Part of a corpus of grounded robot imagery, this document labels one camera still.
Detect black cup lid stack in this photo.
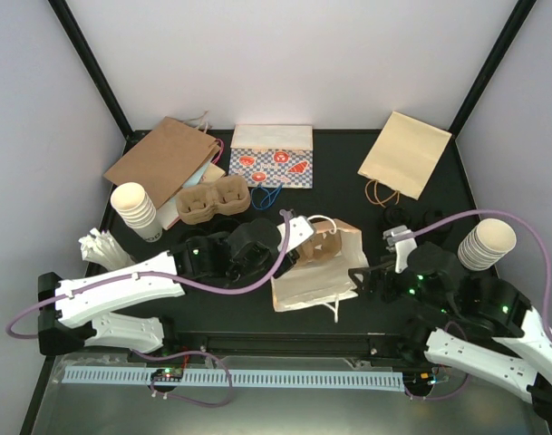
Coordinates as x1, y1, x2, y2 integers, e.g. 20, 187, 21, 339
377, 206, 412, 233

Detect stack paper cups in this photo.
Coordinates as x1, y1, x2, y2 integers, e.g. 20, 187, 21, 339
110, 182, 163, 243
457, 218, 517, 272

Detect right base circuit board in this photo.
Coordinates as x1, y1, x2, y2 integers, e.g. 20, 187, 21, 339
402, 371, 450, 386

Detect blue checkered paper bag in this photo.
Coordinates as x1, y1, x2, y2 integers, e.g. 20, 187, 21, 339
228, 124, 314, 189

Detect base circuit board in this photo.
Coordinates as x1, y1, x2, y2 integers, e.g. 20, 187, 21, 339
402, 371, 450, 386
150, 368, 184, 382

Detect white wrapped straws bundle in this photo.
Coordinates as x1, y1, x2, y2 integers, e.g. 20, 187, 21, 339
78, 228, 135, 272

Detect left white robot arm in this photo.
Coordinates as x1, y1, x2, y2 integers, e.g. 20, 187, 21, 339
37, 217, 315, 362

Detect single pulp cup carrier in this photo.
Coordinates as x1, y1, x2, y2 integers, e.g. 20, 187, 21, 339
296, 230, 343, 266

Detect brown kraft paper bag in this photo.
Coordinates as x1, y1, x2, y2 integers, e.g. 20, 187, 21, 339
104, 117, 219, 208

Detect right stack paper cups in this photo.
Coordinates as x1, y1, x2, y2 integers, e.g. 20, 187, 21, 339
457, 218, 517, 272

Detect black coffee cup open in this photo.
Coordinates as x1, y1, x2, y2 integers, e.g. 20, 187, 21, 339
210, 217, 241, 234

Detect orange paper bag white handles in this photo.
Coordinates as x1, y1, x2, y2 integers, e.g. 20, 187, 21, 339
271, 215, 369, 322

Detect left black frame post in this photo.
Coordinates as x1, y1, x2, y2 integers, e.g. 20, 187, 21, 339
48, 0, 134, 140

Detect black coffee cup front left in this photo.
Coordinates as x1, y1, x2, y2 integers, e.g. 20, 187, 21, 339
177, 228, 208, 245

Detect left base circuit board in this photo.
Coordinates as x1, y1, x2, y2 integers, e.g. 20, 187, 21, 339
150, 368, 184, 382

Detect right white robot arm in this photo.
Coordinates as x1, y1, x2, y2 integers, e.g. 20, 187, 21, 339
348, 243, 552, 425

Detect pink white paper bag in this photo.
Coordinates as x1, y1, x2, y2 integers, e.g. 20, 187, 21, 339
157, 139, 226, 230

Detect right black frame post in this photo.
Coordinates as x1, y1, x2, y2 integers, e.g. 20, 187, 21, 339
449, 0, 537, 138

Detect light blue cable duct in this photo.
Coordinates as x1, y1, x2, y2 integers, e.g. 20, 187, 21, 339
62, 366, 404, 392

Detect black lidded cup right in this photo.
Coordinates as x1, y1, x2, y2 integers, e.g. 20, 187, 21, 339
422, 208, 453, 232

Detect black frame post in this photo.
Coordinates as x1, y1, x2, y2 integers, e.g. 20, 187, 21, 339
48, 0, 134, 140
449, 0, 537, 138

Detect tan paper bag brown handles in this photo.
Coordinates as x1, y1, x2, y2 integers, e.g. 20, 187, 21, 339
358, 111, 452, 208

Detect left stack paper cups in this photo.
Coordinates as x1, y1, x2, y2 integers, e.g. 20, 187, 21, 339
110, 182, 163, 243

